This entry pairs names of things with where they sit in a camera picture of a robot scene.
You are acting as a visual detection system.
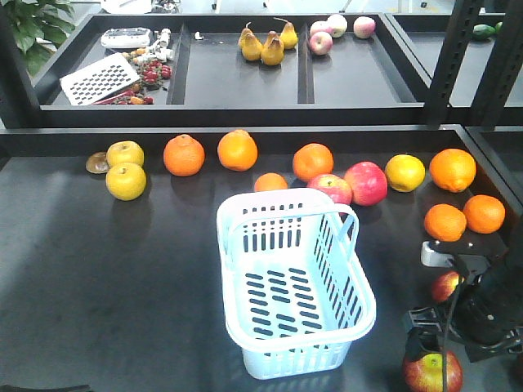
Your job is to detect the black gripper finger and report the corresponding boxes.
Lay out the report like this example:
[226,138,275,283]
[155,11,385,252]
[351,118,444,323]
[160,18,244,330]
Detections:
[402,307,441,362]

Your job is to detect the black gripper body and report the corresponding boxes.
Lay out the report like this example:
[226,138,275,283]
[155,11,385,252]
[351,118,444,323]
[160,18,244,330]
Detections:
[436,254,522,363]

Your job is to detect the light blue plastic basket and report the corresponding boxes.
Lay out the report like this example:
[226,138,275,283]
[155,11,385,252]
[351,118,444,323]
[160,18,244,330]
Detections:
[216,188,377,380]

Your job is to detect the small orange behind basket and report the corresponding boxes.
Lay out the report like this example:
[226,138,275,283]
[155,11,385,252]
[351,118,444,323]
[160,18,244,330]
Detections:
[253,172,288,192]

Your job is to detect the small orange right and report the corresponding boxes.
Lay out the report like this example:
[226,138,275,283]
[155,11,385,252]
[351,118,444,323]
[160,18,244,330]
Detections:
[463,194,506,234]

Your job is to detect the small orange left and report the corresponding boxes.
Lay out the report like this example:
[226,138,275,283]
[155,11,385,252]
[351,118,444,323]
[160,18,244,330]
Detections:
[424,203,467,242]

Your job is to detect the orange near divider upper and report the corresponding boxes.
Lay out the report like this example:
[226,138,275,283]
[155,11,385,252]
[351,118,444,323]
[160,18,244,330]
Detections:
[429,149,476,193]

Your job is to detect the yellow citrus fruit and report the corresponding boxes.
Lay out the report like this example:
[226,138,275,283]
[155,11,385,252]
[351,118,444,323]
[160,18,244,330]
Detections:
[385,154,426,193]

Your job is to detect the large red apple right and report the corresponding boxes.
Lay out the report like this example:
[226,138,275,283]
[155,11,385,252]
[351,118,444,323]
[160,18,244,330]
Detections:
[344,161,388,207]

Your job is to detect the large red apple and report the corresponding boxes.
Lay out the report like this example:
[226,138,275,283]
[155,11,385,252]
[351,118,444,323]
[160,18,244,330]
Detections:
[344,161,388,207]
[307,174,352,205]

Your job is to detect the large red apple left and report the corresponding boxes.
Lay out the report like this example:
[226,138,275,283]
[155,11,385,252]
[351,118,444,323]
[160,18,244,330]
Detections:
[307,174,352,205]

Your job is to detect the large orange back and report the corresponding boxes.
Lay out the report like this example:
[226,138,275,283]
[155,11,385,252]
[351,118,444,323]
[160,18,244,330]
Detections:
[293,143,334,182]

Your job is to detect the green avocado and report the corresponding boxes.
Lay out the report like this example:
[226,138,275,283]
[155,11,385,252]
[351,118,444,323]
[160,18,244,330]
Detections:
[472,24,496,41]

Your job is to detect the bumpy orange far left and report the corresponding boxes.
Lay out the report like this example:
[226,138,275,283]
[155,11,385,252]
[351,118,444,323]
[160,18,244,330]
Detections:
[163,134,205,176]

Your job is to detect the pink apple far right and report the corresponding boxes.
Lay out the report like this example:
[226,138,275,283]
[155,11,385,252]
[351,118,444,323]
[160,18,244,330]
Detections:
[353,16,376,39]

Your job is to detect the pink apple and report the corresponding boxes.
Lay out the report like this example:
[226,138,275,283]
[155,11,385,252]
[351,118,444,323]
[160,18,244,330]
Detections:
[327,14,348,38]
[353,16,376,39]
[309,20,333,37]
[309,31,333,56]

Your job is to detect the pink apple front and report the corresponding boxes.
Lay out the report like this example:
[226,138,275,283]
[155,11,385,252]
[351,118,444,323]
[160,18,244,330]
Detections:
[309,31,333,56]

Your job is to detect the brown yellow pears group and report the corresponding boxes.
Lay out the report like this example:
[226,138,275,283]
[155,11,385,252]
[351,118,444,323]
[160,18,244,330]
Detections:
[237,17,299,67]

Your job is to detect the pink apple back middle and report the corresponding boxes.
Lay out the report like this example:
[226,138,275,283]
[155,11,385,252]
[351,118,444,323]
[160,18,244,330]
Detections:
[327,14,348,38]

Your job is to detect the pink apple back left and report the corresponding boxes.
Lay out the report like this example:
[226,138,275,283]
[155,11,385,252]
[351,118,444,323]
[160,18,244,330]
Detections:
[309,20,333,37]

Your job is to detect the yellow apple pear front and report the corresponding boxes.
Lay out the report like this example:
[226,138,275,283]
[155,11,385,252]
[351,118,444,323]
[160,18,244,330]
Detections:
[105,163,147,201]

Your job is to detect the yellow apple pear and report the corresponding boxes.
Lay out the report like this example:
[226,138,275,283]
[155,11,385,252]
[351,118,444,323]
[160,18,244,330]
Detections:
[106,140,145,167]
[105,163,147,201]

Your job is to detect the yellow apple pear back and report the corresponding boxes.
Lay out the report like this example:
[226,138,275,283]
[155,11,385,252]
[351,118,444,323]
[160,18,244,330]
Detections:
[106,140,145,167]

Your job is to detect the black wooden produce stand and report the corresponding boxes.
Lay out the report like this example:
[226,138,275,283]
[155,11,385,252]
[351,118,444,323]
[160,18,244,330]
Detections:
[1,14,522,391]

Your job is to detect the brown mushroom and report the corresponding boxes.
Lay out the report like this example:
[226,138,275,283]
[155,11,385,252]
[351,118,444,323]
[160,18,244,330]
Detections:
[85,152,110,174]

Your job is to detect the red cherry tomato pile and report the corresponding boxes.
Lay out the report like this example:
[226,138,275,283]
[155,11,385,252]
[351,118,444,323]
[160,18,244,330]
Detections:
[138,60,172,87]

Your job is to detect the white plastic device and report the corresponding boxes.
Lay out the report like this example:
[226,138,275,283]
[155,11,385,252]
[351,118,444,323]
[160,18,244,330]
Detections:
[101,27,151,49]

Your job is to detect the white perforated plastic tray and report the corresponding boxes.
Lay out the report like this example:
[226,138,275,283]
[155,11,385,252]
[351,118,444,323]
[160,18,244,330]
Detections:
[60,53,140,105]

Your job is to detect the green potted plant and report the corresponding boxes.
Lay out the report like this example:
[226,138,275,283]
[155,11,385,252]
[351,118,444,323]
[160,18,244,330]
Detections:
[1,0,75,76]

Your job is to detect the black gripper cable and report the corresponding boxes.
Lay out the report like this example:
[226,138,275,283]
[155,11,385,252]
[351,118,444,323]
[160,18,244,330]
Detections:
[440,275,465,392]

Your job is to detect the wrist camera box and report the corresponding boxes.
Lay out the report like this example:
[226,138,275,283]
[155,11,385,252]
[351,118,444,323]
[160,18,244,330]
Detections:
[420,240,507,268]

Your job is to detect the black perforated upright post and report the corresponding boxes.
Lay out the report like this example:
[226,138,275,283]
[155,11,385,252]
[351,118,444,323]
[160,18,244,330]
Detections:
[422,0,483,129]

